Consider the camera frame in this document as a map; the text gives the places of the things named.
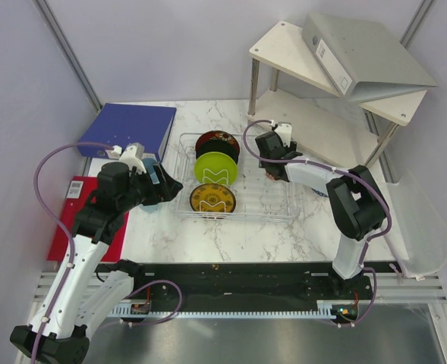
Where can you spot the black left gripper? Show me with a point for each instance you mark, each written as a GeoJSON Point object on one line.
{"type": "Point", "coordinates": [165, 191]}

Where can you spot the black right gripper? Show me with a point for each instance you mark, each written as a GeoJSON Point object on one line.
{"type": "Point", "coordinates": [294, 145]}

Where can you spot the light blue cup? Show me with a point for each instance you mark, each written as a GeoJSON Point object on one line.
{"type": "Point", "coordinates": [149, 164]}

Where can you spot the light blue mug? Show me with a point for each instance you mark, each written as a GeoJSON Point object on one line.
{"type": "Point", "coordinates": [148, 209]}

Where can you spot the blue patterned bowl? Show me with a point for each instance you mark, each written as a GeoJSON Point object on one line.
{"type": "Point", "coordinates": [322, 193]}

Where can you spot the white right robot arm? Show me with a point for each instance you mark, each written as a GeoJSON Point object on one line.
{"type": "Point", "coordinates": [358, 206]}

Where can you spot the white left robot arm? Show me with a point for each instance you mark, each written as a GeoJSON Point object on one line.
{"type": "Point", "coordinates": [61, 330]}

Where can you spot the yellow patterned black plate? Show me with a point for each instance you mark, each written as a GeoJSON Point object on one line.
{"type": "Point", "coordinates": [212, 198]}

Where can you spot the lime green plate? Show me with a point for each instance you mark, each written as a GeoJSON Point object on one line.
{"type": "Point", "coordinates": [215, 168]}

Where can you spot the cream two-tier shelf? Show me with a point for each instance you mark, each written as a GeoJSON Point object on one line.
{"type": "Point", "coordinates": [339, 142]}

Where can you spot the red folder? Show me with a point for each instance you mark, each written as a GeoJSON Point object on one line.
{"type": "Point", "coordinates": [78, 191]}

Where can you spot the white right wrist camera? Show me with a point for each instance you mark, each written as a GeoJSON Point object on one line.
{"type": "Point", "coordinates": [283, 130]}

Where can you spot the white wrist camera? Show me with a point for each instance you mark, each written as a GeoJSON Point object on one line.
{"type": "Point", "coordinates": [132, 156]}
{"type": "Point", "coordinates": [283, 130]}

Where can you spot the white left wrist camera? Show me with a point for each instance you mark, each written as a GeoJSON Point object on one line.
{"type": "Point", "coordinates": [132, 156]}

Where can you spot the clear wire dish rack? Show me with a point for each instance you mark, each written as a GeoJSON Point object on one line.
{"type": "Point", "coordinates": [257, 197]}

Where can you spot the blue ring binder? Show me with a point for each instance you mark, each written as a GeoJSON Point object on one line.
{"type": "Point", "coordinates": [121, 125]}

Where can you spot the grey ring binder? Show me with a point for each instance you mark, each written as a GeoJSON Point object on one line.
{"type": "Point", "coordinates": [362, 59]}

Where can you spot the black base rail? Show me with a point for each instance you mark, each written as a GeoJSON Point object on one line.
{"type": "Point", "coordinates": [273, 286]}

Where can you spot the light blue cable duct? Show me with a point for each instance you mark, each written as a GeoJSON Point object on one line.
{"type": "Point", "coordinates": [323, 311]}

